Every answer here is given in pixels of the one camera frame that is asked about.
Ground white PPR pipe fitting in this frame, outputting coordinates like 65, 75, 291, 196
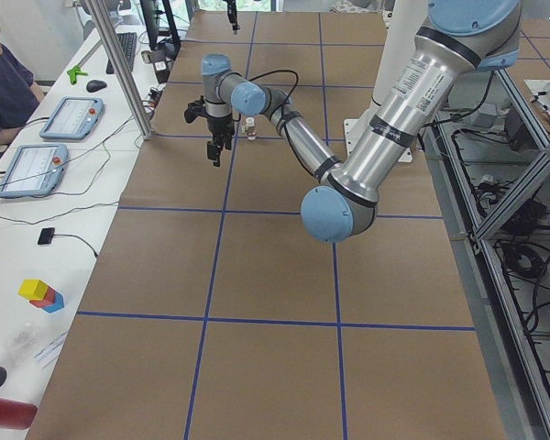
240, 116, 257, 141

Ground black monitor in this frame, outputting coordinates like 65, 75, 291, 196
139, 0, 182, 59

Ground black keyboard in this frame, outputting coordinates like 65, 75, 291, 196
116, 32, 138, 72

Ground black computer mouse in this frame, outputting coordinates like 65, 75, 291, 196
85, 80, 107, 93

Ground upper blue teach pendant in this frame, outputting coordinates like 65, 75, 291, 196
39, 97, 105, 141

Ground blue teach pendant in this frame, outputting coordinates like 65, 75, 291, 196
0, 143, 69, 199
39, 97, 105, 141

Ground green plastic part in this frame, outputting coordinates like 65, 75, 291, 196
67, 65, 88, 85

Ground lower blue teach pendant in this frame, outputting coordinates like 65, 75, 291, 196
0, 143, 69, 199

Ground small black box on table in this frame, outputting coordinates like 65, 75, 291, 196
37, 227, 55, 246

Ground seated person in dark shirt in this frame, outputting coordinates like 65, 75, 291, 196
0, 41, 44, 146

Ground stacked coloured toy blocks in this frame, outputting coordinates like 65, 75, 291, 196
18, 279, 64, 314

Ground red cylinder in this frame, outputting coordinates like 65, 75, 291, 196
0, 398, 38, 430

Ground aluminium frame post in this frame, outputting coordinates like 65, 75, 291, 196
85, 0, 152, 140

